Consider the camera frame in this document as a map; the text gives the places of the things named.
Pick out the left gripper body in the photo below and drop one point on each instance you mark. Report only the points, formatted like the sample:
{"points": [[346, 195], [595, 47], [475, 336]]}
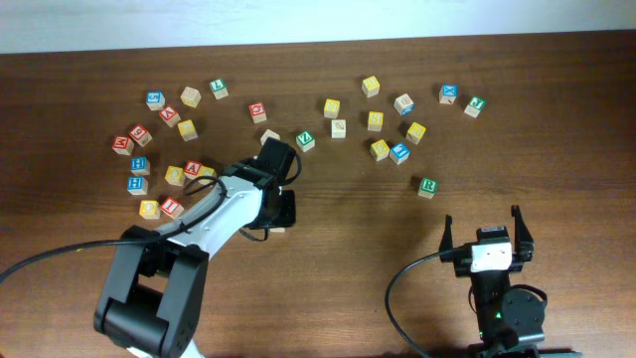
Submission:
{"points": [[284, 216]]}

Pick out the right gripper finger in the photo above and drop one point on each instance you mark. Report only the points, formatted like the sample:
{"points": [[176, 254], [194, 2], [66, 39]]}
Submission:
{"points": [[446, 243], [523, 237]]}

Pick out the yellow S block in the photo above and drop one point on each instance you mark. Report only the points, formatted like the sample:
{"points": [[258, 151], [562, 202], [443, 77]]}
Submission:
{"points": [[331, 108], [375, 121]]}

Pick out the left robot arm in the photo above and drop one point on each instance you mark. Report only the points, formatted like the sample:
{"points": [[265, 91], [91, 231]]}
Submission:
{"points": [[151, 301]]}

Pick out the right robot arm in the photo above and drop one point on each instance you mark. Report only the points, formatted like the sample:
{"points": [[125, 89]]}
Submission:
{"points": [[510, 317]]}

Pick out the green Z block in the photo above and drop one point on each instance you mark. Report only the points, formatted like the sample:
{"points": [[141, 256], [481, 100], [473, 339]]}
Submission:
{"points": [[305, 140]]}

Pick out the plain wooden block centre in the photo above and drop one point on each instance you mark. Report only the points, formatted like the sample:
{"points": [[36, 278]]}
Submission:
{"points": [[269, 134]]}

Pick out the yellow block beside A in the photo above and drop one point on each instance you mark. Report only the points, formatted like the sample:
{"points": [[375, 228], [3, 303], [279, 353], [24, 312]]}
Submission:
{"points": [[205, 173]]}

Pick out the red A block lower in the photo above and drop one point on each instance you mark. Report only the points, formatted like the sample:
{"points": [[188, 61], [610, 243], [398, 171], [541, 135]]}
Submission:
{"points": [[192, 169]]}

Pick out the red a block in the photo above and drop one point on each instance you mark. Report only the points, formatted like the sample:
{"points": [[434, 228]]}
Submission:
{"points": [[169, 115], [192, 169]]}

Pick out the blue picture block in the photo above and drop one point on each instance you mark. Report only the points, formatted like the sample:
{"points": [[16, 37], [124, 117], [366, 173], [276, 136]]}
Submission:
{"points": [[399, 153]]}

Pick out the red Q block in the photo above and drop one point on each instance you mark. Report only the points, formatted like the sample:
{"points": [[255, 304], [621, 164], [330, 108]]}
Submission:
{"points": [[257, 112]]}

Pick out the wooden picture block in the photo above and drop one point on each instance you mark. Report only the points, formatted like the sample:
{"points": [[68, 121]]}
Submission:
{"points": [[338, 128]]}

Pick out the red I block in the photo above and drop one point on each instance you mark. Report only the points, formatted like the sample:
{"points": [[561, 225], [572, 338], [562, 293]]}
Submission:
{"points": [[172, 208]]}

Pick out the yellow block mid left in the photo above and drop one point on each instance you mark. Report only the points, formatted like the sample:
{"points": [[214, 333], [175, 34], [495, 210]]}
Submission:
{"points": [[175, 176]]}

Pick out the yellow block lower right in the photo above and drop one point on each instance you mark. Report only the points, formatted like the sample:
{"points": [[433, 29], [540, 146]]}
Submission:
{"points": [[379, 150]]}

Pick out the yellow block upper left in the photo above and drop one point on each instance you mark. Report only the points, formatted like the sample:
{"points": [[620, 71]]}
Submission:
{"points": [[187, 130]]}

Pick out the green J block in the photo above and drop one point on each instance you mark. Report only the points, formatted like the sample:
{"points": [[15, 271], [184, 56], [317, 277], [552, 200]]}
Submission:
{"points": [[474, 106]]}

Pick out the yellow block bottom left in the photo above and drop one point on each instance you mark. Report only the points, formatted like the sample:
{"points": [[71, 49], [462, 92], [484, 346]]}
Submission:
{"points": [[149, 209]]}

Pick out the green L block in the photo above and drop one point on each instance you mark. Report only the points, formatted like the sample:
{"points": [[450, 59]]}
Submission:
{"points": [[219, 88]]}

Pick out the red A block upper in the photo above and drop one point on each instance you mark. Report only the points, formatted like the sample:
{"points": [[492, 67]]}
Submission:
{"points": [[169, 115]]}

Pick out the plain wooden block top-left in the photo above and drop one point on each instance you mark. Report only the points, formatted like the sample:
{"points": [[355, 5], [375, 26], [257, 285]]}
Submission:
{"points": [[190, 97]]}

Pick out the wooden block blue side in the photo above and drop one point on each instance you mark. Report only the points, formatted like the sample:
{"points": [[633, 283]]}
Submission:
{"points": [[404, 104]]}

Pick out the blue H block lower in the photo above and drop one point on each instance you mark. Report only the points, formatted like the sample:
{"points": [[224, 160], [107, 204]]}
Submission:
{"points": [[137, 185]]}

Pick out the blue h block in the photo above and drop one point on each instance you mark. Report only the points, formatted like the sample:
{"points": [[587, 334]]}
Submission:
{"points": [[140, 166], [137, 185]]}

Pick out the blue H block upper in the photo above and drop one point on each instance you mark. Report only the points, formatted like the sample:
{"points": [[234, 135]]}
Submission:
{"points": [[140, 166]]}

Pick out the blue X block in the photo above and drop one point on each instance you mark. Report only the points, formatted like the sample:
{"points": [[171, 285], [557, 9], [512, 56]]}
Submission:
{"points": [[448, 94]]}

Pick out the yellow block top right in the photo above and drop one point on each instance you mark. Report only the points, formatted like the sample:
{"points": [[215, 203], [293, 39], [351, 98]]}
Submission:
{"points": [[370, 86]]}

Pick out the red 9 block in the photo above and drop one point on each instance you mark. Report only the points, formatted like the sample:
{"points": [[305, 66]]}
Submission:
{"points": [[140, 135]]}

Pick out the blue 5 block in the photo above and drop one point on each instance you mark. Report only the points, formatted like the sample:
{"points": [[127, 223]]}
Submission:
{"points": [[155, 100]]}

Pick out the red M block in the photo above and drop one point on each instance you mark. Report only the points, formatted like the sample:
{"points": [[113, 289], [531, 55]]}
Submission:
{"points": [[122, 145]]}

